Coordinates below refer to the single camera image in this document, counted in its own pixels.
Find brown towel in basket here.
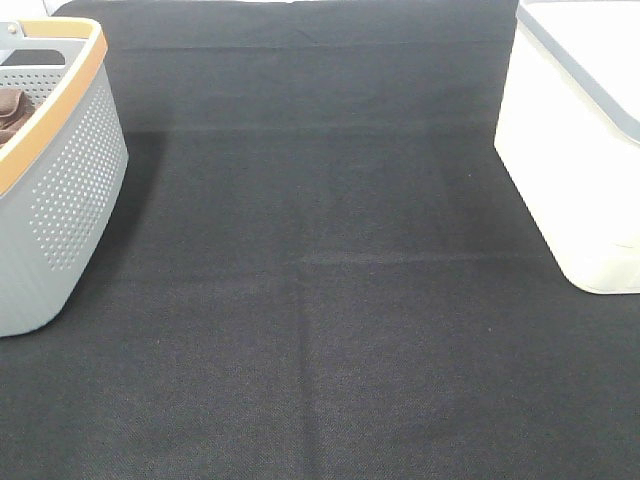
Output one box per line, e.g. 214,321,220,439
0,88,35,146

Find black table cloth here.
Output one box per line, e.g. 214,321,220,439
1,1,639,479

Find grey perforated laundry basket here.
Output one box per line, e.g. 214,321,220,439
1,17,129,337

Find white plastic storage bin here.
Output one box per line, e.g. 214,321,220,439
494,1,639,294

